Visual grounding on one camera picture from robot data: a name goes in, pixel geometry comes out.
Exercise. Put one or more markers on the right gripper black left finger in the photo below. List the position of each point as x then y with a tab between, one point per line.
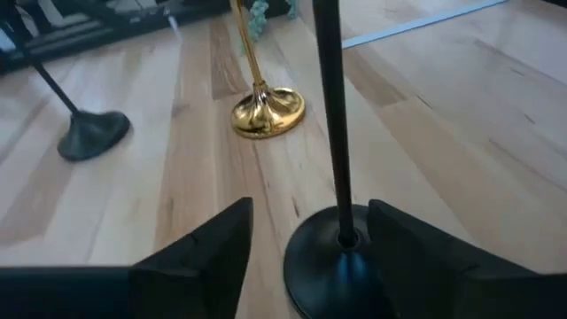
177	283

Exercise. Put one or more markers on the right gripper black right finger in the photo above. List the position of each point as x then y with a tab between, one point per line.
443	288

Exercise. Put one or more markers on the black metal candlestick holder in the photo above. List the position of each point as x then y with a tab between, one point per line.
93	135
332	111

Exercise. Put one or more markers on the gold metal candlestick holder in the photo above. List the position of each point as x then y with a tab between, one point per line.
266	113

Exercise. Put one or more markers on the artificial succulent in black pot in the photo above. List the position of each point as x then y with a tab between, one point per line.
259	20

